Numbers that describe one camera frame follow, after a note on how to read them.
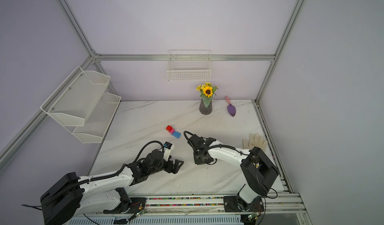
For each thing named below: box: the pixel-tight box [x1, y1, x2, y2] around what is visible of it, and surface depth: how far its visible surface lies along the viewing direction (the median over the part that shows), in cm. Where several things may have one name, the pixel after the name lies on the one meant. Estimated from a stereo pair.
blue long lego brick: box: [171, 131, 182, 139], surface depth 101 cm
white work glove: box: [242, 133, 268, 151], surface depth 100 cm
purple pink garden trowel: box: [224, 95, 237, 117], surface depth 117 cm
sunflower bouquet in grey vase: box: [196, 82, 219, 115], surface depth 95 cm
